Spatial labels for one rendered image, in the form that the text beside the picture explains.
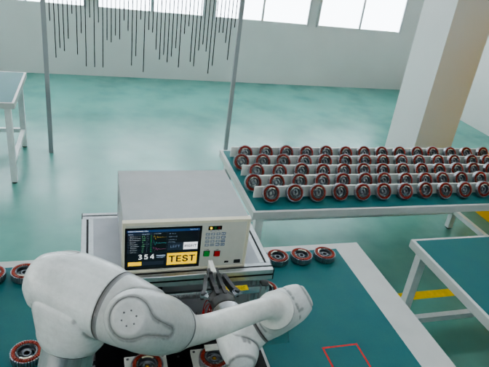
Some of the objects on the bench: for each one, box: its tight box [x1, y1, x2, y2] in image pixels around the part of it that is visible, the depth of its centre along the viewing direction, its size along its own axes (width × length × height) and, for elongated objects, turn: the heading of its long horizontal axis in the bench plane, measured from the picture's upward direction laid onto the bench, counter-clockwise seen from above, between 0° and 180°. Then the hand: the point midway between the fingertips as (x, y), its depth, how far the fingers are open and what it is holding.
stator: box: [9, 340, 41, 367], centre depth 177 cm, size 11×11×4 cm
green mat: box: [263, 248, 421, 367], centre depth 219 cm, size 94×61×1 cm, turn 2°
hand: (212, 269), depth 167 cm, fingers closed
